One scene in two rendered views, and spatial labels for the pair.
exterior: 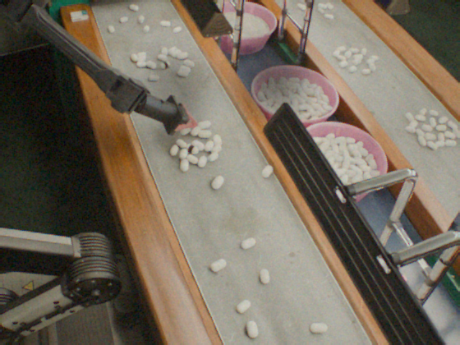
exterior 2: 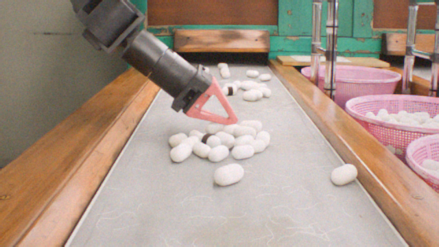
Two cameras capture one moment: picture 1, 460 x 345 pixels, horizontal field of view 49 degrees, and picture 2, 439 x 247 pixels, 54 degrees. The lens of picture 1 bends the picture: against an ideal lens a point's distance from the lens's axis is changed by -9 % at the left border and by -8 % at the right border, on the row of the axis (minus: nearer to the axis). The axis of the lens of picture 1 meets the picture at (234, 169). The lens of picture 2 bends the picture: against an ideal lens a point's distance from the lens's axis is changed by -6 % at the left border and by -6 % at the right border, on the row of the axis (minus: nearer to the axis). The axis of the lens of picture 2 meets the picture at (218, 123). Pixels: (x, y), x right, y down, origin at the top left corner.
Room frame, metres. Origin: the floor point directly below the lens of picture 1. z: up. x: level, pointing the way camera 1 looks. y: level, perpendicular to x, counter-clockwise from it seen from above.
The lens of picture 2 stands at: (0.46, -0.17, 0.94)
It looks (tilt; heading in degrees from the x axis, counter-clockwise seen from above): 15 degrees down; 26
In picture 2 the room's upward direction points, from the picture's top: straight up
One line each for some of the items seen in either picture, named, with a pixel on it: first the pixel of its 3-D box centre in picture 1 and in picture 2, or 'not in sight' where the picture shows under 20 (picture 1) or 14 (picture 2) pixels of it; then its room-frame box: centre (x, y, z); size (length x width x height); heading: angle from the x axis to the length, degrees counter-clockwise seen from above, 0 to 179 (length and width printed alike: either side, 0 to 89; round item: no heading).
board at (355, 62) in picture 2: not in sight; (330, 61); (1.88, 0.14, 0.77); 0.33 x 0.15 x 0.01; 117
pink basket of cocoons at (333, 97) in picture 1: (293, 103); (417, 135); (1.29, -0.16, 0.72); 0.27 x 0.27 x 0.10
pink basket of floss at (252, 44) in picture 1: (238, 29); (350, 89); (1.68, 0.04, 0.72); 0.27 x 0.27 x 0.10
